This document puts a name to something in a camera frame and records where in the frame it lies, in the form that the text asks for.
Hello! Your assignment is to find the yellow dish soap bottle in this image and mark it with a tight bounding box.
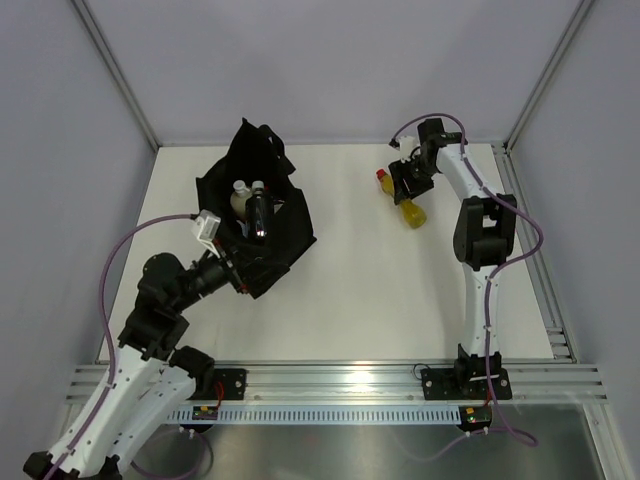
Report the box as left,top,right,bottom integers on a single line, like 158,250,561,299
376,169,427,229

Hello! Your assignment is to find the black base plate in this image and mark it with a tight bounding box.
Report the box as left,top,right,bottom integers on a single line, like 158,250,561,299
195,367,247,401
420,367,513,401

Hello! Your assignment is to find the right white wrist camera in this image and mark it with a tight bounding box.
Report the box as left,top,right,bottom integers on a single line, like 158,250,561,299
389,136,417,161

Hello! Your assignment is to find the left aluminium frame post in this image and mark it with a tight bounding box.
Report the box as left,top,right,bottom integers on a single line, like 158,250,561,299
68,0,162,153

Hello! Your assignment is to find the right aluminium frame post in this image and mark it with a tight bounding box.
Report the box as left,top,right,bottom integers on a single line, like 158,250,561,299
503,0,597,153

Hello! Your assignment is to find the cream pump lotion bottle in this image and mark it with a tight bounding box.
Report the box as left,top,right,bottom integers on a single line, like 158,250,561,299
230,180,252,222

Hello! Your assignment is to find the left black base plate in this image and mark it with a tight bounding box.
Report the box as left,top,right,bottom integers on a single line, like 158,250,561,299
195,367,247,401

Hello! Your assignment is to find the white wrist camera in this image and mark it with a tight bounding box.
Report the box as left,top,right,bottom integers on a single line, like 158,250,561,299
191,210,221,252
389,136,417,161

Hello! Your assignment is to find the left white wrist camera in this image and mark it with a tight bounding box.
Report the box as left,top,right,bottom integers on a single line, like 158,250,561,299
191,210,221,252

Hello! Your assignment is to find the orange blue pump bottle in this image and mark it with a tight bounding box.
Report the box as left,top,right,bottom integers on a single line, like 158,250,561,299
238,221,249,238

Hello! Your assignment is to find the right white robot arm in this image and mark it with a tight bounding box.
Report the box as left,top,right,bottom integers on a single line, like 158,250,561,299
389,114,517,401

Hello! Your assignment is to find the slotted cable duct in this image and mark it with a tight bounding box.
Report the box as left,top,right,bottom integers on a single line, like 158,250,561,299
165,405,462,426

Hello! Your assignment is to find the aluminium frame post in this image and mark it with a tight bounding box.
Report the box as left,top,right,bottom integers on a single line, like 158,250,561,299
503,0,597,153
68,0,162,153

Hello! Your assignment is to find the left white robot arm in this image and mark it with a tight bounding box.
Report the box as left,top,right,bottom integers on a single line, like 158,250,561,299
23,252,246,479

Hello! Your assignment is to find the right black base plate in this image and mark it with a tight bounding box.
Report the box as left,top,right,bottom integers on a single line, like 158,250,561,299
420,367,513,401

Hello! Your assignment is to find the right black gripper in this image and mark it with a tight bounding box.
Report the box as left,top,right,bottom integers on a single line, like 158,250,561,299
387,155,438,206

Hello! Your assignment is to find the aluminium mounting rail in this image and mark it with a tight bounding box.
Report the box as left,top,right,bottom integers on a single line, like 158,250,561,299
64,362,610,405

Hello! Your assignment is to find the black canvas bag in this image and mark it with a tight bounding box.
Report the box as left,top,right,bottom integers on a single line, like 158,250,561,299
196,119,316,299

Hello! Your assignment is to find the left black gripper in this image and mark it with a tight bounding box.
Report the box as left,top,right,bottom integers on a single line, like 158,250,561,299
171,229,290,313

